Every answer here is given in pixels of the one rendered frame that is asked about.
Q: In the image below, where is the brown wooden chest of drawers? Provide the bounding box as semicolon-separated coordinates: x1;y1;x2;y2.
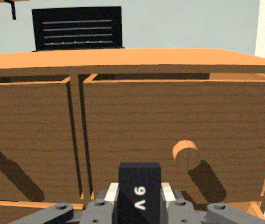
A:
0;48;265;214

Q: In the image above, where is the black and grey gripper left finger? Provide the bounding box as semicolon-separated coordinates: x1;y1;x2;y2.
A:
8;183;120;224

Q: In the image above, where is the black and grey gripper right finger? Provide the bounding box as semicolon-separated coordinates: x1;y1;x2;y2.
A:
160;183;265;224

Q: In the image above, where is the black nine-volt battery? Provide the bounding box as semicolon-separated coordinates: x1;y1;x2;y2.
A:
118;162;161;224

